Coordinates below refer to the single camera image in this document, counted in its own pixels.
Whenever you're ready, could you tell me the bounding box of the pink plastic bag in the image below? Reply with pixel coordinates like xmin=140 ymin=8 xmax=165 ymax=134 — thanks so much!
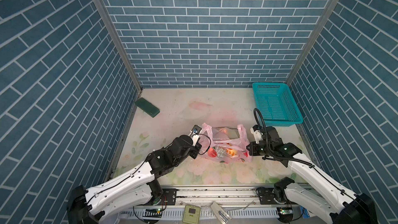
xmin=198 ymin=123 xmax=252 ymax=164

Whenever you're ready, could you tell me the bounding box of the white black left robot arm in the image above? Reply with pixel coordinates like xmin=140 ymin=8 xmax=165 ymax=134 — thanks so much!
xmin=66 ymin=133 xmax=202 ymax=224

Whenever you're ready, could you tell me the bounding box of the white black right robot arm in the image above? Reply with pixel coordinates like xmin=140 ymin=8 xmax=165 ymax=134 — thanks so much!
xmin=247 ymin=125 xmax=378 ymax=224

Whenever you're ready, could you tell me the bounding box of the teal plastic basket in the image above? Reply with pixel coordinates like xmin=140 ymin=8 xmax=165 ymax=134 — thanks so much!
xmin=252 ymin=83 xmax=303 ymax=127

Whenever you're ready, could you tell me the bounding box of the green digital timer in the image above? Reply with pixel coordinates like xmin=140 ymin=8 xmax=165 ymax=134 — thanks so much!
xmin=182 ymin=205 xmax=201 ymax=224

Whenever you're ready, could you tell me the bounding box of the green rectangular box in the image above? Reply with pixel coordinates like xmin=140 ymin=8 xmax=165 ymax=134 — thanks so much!
xmin=135 ymin=97 xmax=160 ymax=118

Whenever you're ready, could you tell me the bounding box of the white small device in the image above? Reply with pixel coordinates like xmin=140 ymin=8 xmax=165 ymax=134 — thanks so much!
xmin=210 ymin=202 xmax=232 ymax=224

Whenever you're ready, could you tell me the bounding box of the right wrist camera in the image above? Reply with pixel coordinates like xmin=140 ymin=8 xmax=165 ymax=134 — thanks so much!
xmin=250 ymin=124 xmax=263 ymax=144

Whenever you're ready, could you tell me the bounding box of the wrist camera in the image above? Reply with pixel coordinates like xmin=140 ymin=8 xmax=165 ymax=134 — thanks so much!
xmin=250 ymin=124 xmax=263 ymax=144
xmin=189 ymin=125 xmax=202 ymax=139

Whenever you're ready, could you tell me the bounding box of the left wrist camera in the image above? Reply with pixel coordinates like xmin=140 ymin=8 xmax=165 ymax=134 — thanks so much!
xmin=189 ymin=125 xmax=202 ymax=139

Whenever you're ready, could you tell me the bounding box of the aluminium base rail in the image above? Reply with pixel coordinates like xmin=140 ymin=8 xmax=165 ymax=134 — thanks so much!
xmin=162 ymin=184 xmax=297 ymax=208

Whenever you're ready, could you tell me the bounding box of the grey aluminium corner post right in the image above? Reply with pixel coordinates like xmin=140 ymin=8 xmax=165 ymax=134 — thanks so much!
xmin=285 ymin=0 xmax=339 ymax=86

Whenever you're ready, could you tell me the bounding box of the grey aluminium corner post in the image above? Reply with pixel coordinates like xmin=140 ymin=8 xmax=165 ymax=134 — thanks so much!
xmin=285 ymin=0 xmax=339 ymax=86
xmin=92 ymin=0 xmax=143 ymax=94

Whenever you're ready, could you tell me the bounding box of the grey aluminium corner post left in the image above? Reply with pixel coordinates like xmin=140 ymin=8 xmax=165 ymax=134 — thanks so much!
xmin=92 ymin=0 xmax=143 ymax=94

